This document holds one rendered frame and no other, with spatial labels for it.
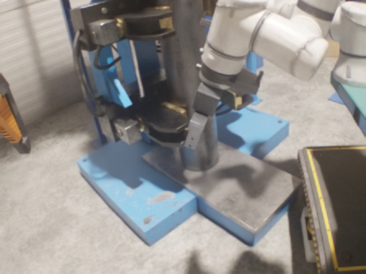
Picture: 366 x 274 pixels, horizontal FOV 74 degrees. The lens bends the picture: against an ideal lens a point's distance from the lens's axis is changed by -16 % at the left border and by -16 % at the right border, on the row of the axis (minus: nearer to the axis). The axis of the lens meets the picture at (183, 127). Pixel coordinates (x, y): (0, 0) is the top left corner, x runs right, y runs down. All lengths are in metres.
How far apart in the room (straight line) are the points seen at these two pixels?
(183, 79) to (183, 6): 0.33
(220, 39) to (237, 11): 0.07
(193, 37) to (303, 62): 0.79
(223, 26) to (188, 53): 0.71
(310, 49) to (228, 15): 0.15
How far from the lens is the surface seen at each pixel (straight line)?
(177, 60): 1.23
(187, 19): 1.19
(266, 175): 1.49
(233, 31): 0.51
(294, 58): 0.48
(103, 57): 1.30
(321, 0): 0.60
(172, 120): 1.24
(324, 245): 1.01
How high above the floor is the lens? 1.13
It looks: 31 degrees down
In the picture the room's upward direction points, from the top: 9 degrees counter-clockwise
